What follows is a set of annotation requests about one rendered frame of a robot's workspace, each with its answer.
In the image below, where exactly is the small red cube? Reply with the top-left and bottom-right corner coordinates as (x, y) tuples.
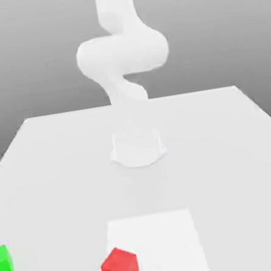
(97, 244), (140, 271)

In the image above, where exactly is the small green cube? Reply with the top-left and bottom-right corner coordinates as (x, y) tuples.
(0, 243), (15, 271)

